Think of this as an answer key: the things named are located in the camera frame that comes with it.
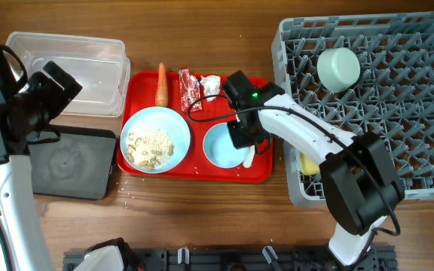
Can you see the grey dishwasher rack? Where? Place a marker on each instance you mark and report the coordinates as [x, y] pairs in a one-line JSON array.
[[394, 95]]

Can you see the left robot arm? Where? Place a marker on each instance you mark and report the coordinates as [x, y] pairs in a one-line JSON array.
[[22, 244]]

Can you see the black tray bin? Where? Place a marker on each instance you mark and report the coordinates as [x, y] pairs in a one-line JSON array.
[[73, 162]]

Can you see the pale green bowl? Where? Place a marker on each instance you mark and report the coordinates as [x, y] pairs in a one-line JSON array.
[[338, 69]]

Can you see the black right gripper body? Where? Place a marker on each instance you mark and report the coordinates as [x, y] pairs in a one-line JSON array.
[[242, 135]]

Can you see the light blue plate with rice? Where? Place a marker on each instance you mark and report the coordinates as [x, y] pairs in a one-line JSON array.
[[155, 140]]

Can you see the white plastic spoon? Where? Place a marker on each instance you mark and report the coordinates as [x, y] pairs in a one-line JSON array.
[[249, 158]]

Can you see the clear plastic bin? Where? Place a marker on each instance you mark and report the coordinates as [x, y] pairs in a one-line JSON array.
[[99, 65]]

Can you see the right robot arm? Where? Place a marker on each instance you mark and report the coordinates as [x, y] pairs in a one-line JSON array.
[[360, 182]]

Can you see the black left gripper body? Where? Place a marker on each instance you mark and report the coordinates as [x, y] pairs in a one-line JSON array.
[[44, 98]]

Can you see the crumpled white tissue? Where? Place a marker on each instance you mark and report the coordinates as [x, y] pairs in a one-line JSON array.
[[211, 86]]

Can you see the red snack wrapper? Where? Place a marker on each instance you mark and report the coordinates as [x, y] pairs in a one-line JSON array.
[[189, 91]]

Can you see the red serving tray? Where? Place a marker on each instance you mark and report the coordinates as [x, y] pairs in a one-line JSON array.
[[140, 95]]

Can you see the orange carrot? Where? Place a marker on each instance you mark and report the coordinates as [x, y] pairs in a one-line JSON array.
[[161, 95]]

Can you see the yellow plastic cup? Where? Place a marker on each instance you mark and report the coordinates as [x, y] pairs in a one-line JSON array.
[[308, 167]]

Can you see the light blue bowl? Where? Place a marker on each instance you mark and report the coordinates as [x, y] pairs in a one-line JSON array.
[[219, 149]]

